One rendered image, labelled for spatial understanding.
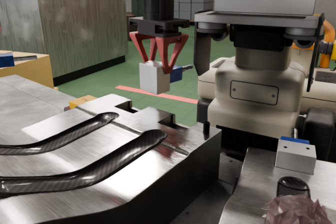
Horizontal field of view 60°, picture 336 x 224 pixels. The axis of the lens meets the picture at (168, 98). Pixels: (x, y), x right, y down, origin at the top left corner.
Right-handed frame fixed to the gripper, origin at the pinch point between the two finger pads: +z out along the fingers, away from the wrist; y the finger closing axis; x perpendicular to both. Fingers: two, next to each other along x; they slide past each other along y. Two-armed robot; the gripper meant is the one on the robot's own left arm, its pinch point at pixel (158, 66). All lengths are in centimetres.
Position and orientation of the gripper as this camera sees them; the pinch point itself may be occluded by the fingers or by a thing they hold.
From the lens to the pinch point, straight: 57.4
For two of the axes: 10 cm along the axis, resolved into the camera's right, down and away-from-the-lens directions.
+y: 7.1, 2.6, -6.6
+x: 7.0, -2.5, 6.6
